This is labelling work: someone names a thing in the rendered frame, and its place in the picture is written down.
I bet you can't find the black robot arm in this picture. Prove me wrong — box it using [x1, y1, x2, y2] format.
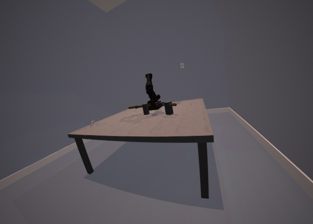
[145, 73, 160, 100]

